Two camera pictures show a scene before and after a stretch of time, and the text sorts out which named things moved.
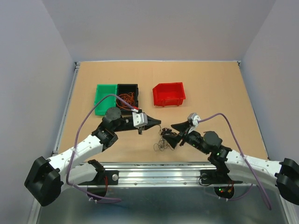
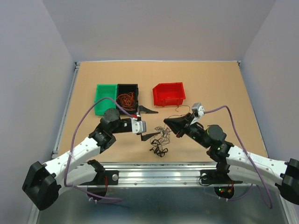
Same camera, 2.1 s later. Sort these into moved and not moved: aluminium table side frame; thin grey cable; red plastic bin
Moved: thin grey cable
Not moved: aluminium table side frame; red plastic bin
